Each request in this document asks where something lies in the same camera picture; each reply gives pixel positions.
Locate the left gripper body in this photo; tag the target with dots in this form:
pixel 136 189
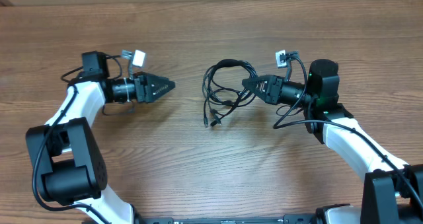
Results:
pixel 135 80

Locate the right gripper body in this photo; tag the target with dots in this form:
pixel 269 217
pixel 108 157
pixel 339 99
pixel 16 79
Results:
pixel 281 83

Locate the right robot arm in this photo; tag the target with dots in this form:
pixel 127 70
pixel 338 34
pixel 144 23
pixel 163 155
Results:
pixel 392 188

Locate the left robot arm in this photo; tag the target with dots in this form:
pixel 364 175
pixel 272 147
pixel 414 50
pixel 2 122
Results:
pixel 68 170

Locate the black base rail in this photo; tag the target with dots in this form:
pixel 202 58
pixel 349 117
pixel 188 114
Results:
pixel 231 220

